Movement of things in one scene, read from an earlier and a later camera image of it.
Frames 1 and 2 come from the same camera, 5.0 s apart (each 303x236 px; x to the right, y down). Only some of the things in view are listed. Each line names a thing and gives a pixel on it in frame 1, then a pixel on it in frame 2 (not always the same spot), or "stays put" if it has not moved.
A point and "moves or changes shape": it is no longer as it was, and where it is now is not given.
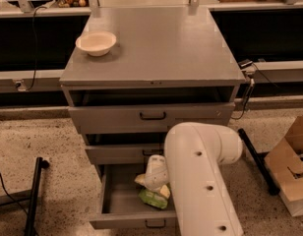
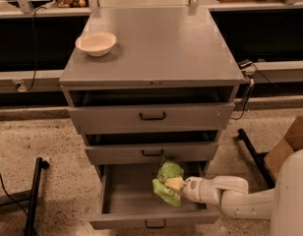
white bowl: [95, 43] stays put
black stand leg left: [39, 164] stays put
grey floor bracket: [13, 198] stays put
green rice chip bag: [153, 198] moves or changes shape
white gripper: [156, 177] → [192, 189]
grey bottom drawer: [122, 205] stays put
